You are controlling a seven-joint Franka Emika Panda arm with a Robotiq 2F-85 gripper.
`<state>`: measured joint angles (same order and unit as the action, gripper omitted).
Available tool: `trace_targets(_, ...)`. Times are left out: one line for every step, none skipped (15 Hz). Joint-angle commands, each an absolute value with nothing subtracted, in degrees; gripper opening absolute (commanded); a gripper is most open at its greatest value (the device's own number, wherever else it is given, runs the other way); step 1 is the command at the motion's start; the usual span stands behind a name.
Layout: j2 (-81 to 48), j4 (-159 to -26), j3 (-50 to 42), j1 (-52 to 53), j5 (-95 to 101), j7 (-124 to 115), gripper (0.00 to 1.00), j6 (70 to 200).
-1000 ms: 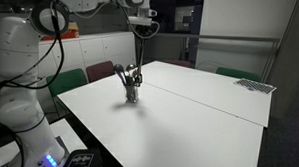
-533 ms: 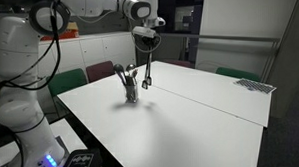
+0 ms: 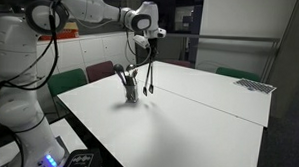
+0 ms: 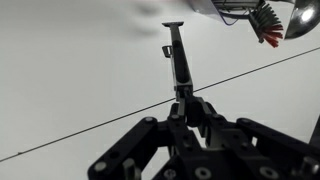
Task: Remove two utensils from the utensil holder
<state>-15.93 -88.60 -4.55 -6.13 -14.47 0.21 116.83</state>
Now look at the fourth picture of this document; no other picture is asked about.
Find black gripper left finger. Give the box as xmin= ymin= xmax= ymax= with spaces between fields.
xmin=87 ymin=99 xmax=188 ymax=180

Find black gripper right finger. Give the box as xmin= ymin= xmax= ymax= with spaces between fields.
xmin=185 ymin=96 xmax=320 ymax=180

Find black metal tongs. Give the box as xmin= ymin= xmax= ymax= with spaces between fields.
xmin=161 ymin=21 xmax=195 ymax=101

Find clear plastic utensil holder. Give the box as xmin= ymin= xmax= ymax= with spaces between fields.
xmin=186 ymin=0 xmax=264 ymax=26

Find red tipped brush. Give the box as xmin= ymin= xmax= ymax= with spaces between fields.
xmin=247 ymin=1 xmax=285 ymax=49

